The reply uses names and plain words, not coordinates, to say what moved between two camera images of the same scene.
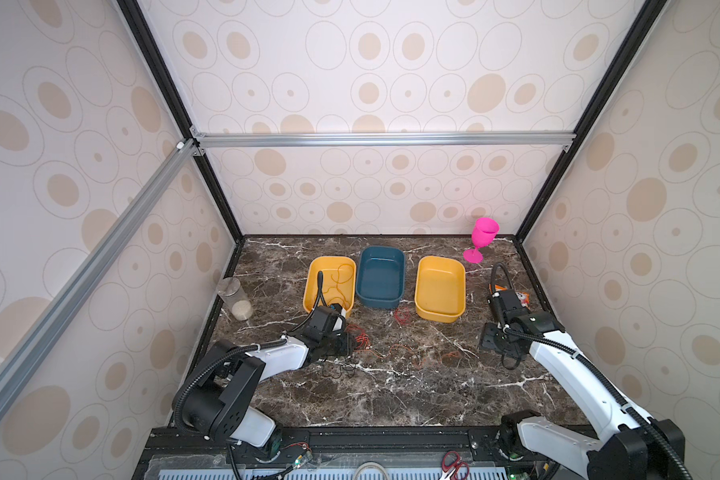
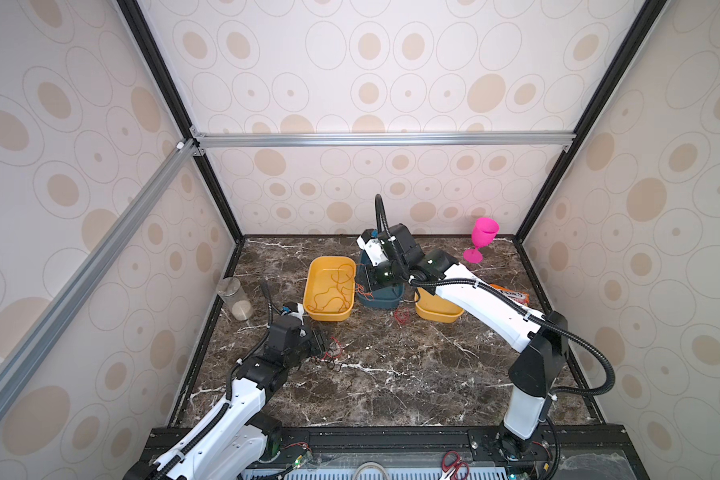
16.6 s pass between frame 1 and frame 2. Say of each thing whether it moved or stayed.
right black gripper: moved
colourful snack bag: stayed
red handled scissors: stayed
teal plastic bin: stayed
